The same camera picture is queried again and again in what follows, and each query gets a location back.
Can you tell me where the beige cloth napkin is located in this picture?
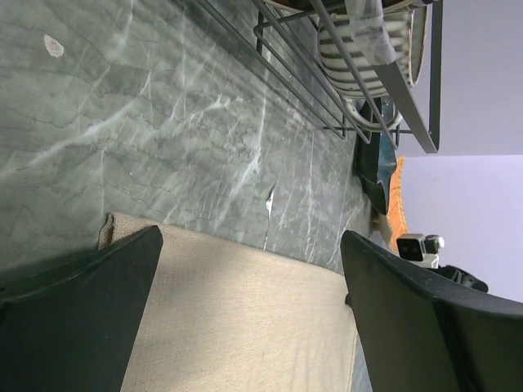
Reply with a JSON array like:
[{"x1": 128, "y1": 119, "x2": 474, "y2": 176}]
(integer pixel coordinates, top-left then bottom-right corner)
[{"x1": 122, "y1": 224, "x2": 357, "y2": 391}]

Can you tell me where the striped ceramic mug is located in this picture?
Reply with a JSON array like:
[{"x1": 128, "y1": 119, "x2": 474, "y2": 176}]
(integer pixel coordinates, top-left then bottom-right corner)
[{"x1": 317, "y1": 7, "x2": 430, "y2": 134}]

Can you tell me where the blue star-shaped dish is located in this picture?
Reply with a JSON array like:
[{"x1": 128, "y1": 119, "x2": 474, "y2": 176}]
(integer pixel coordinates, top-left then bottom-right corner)
[{"x1": 352, "y1": 97, "x2": 400, "y2": 216}]

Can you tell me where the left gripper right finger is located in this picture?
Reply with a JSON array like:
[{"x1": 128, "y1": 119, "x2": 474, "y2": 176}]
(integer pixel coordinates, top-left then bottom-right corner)
[{"x1": 341, "y1": 230, "x2": 522, "y2": 391}]

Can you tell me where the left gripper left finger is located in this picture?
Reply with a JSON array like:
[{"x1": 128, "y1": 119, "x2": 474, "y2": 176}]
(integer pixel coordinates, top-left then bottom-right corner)
[{"x1": 1, "y1": 225, "x2": 163, "y2": 391}]

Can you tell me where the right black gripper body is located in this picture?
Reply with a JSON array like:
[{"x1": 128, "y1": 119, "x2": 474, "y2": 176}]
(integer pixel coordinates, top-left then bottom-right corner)
[{"x1": 439, "y1": 265, "x2": 489, "y2": 292}]

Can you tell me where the orange woven fan mat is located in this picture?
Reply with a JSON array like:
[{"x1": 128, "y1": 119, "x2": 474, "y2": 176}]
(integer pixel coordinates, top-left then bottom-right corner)
[{"x1": 387, "y1": 156, "x2": 409, "y2": 254}]

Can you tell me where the black wire dish rack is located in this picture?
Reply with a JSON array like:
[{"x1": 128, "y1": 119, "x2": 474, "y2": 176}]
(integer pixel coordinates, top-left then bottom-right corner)
[{"x1": 199, "y1": 1, "x2": 441, "y2": 154}]

